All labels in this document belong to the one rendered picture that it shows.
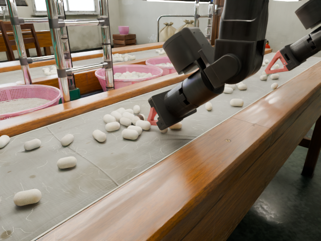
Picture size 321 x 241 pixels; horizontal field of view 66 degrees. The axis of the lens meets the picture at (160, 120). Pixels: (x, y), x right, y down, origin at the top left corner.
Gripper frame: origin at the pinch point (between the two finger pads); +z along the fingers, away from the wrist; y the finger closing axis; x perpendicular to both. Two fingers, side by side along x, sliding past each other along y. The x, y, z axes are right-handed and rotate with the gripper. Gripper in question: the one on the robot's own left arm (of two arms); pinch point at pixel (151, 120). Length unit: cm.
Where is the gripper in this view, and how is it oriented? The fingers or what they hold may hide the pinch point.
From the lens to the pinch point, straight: 56.7
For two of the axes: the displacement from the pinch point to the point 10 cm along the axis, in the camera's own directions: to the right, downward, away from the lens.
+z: -5.7, 3.7, 7.4
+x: 4.7, 8.8, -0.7
